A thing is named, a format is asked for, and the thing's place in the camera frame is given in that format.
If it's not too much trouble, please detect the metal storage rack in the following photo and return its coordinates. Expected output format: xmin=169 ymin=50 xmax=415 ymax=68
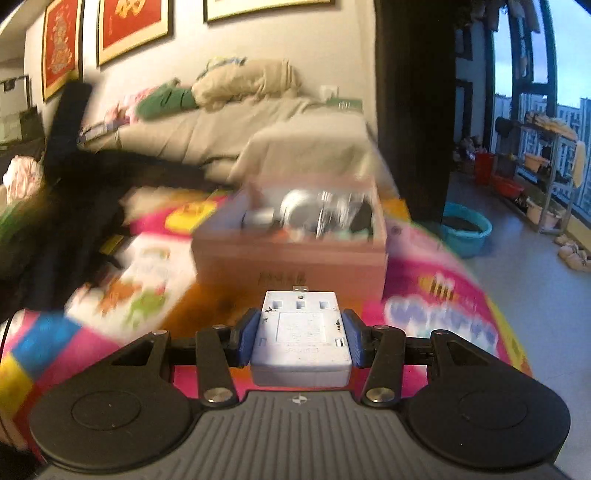
xmin=494 ymin=111 xmax=587 ymax=236

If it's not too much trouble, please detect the pair of slippers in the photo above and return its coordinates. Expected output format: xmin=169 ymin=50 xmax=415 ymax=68
xmin=554 ymin=233 xmax=591 ymax=273

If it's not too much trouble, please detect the teal plastic basin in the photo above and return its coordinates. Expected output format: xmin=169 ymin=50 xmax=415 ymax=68
xmin=441 ymin=202 xmax=494 ymax=258

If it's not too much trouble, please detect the white round jar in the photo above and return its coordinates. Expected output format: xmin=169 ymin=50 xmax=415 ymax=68
xmin=281 ymin=190 xmax=321 ymax=229

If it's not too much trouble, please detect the colourful printed mat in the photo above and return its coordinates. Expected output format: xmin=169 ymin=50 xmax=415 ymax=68
xmin=0 ymin=187 xmax=532 ymax=462

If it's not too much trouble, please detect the beige covered sofa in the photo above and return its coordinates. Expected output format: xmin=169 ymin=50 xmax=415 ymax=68
xmin=78 ymin=95 xmax=398 ymax=199

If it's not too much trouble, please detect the white framed picture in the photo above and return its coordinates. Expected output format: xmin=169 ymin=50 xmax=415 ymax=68
xmin=203 ymin=0 xmax=335 ymax=23

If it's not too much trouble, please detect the red bucket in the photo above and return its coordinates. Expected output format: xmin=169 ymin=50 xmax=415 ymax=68
xmin=475 ymin=152 xmax=497 ymax=186

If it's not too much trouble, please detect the tall red framed picture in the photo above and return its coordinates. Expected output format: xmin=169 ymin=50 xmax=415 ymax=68
xmin=41 ymin=0 xmax=85 ymax=102

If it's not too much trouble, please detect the dark curtain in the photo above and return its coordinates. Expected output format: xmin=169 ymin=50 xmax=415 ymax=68
xmin=374 ymin=0 xmax=458 ymax=232

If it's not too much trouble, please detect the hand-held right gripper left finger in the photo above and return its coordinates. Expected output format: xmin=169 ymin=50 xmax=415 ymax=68
xmin=108 ymin=307 xmax=260 ymax=407

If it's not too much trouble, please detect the wide red framed picture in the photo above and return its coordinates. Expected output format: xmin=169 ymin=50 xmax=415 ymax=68
xmin=96 ymin=0 xmax=174 ymax=68

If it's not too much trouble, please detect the beige blanket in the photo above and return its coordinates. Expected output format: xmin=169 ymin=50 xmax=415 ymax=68
xmin=191 ymin=59 xmax=305 ymax=112

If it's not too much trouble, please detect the green box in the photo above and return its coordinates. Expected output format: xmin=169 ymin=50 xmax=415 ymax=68
xmin=330 ymin=97 xmax=365 ymax=114

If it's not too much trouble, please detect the pink cardboard box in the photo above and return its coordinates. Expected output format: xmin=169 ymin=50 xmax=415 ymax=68
xmin=190 ymin=174 xmax=389 ymax=301

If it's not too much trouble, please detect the red basin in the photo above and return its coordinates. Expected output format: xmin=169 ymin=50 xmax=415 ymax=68
xmin=492 ymin=174 xmax=526 ymax=200

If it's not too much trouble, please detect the pink cloth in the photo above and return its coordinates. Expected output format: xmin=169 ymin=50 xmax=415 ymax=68
xmin=2 ymin=154 xmax=47 ymax=204

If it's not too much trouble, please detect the white rectangular adapter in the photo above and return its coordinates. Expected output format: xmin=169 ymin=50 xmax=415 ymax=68
xmin=249 ymin=286 xmax=355 ymax=387

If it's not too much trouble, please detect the black cylinder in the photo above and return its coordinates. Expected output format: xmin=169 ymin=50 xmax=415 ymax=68
xmin=348 ymin=200 xmax=376 ymax=234

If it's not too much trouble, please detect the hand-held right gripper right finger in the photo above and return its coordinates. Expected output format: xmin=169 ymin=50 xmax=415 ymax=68
xmin=342 ymin=308 xmax=483 ymax=409

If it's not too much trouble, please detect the green plush toy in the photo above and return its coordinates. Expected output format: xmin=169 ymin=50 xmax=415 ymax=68
xmin=136 ymin=87 xmax=201 ymax=121

